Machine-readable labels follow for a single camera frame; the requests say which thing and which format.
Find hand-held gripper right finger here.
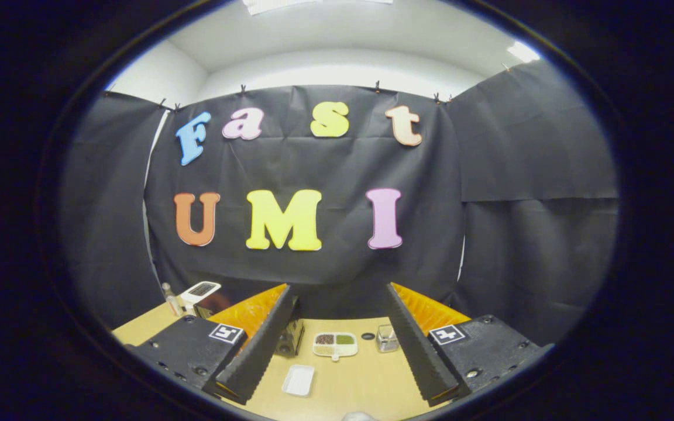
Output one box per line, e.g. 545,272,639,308
385,282,554,407

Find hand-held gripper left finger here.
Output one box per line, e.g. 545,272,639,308
129,284,297,405

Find black toaster oven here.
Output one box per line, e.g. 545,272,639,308
274,295,306,358

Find white bread toaster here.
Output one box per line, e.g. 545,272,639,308
179,281,222,316

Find white rectangular tray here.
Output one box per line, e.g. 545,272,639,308
281,365,315,398

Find white divided seasoning dish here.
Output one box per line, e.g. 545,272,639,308
312,332,359,362

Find clear labelled glass bottle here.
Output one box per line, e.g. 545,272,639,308
161,282,183,318

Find ceiling light panel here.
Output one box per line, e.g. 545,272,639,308
507,40,542,64
242,0,393,16

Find metal wire utensil holder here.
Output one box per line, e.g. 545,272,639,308
376,325,401,353

